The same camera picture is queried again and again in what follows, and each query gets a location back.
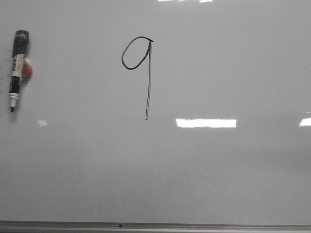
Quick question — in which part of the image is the black whiteboard marker with magnet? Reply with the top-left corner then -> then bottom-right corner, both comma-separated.
9,30 -> 29,113

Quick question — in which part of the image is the white whiteboard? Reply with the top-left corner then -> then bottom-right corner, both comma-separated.
0,0 -> 311,233

